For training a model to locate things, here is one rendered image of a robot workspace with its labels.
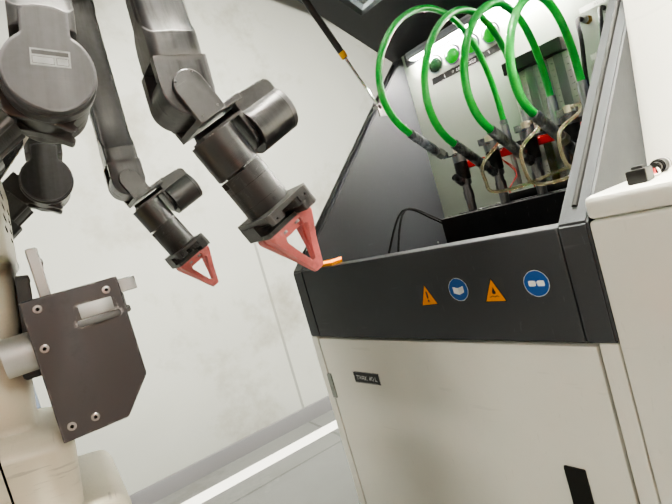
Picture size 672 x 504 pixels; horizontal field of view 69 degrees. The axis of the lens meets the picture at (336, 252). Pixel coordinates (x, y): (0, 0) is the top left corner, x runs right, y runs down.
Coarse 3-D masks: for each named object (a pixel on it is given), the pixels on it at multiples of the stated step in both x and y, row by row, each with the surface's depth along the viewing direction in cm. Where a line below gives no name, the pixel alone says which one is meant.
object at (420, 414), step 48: (336, 384) 114; (384, 384) 100; (432, 384) 89; (480, 384) 80; (528, 384) 73; (576, 384) 67; (384, 432) 104; (432, 432) 92; (480, 432) 83; (528, 432) 75; (576, 432) 69; (384, 480) 109; (432, 480) 96; (480, 480) 86; (528, 480) 78; (576, 480) 71; (624, 480) 65
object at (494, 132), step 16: (496, 0) 89; (480, 16) 85; (528, 32) 95; (464, 48) 81; (464, 64) 81; (544, 64) 96; (464, 80) 80; (544, 80) 97; (464, 96) 81; (480, 112) 81; (496, 128) 83; (512, 144) 86
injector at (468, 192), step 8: (456, 160) 102; (464, 160) 102; (456, 168) 103; (464, 168) 102; (456, 176) 101; (464, 176) 102; (464, 184) 102; (464, 192) 103; (472, 192) 103; (472, 200) 103; (472, 208) 103
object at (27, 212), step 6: (6, 192) 79; (12, 198) 79; (12, 204) 79; (18, 204) 80; (24, 204) 80; (12, 210) 79; (18, 210) 80; (24, 210) 81; (30, 210) 82; (12, 216) 79; (18, 216) 80; (24, 216) 82; (12, 222) 79; (18, 222) 81; (12, 228) 79; (18, 228) 80; (18, 234) 83
